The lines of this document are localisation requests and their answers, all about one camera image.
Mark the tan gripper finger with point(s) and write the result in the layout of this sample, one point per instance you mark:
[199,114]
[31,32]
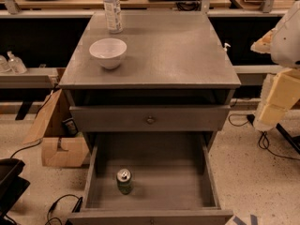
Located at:
[285,90]
[267,117]

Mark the green soda can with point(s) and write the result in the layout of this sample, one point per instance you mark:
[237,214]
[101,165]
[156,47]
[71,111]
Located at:
[124,181]

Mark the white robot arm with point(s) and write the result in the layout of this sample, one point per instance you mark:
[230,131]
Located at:
[283,43]

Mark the closed grey top drawer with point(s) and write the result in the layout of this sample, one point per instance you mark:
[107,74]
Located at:
[149,118]

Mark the grey wooden drawer cabinet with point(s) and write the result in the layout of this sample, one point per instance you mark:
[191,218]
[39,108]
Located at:
[173,58]

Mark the open grey middle drawer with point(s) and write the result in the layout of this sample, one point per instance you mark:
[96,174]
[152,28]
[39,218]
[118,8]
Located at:
[172,181]

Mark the white pump dispenser top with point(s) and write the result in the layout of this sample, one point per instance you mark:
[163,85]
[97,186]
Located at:
[226,47]

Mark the white ceramic bowl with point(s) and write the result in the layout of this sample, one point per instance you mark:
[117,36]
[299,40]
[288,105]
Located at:
[108,52]

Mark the clear plastic water bottle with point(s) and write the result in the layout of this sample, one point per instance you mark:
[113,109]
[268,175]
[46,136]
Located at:
[113,16]

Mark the brown cardboard box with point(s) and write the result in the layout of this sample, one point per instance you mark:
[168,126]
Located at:
[49,130]

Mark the clear sanitizer pump bottle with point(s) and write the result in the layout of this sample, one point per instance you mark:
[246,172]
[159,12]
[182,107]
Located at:
[16,64]

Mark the black chair at left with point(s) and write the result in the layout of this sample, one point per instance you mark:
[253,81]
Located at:
[12,186]

